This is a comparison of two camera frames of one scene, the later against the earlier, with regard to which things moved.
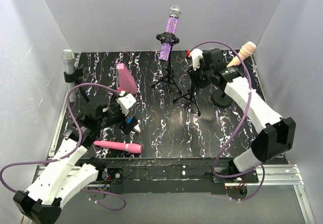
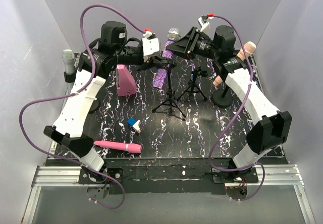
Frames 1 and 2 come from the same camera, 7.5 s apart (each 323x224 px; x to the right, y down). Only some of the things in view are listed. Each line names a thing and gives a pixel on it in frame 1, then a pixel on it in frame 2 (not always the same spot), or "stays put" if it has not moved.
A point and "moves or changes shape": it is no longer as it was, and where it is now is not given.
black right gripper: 193,74 to 184,46
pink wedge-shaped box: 125,81 stays put
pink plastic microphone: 131,148 stays put
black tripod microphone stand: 191,96 moves or changes shape
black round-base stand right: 219,98 stays put
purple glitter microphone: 174,12 to 161,74
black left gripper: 125,127 to 151,61
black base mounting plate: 180,175 stays put
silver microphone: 68,55 stays put
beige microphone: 248,48 stays put
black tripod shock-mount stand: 169,39 to 170,102
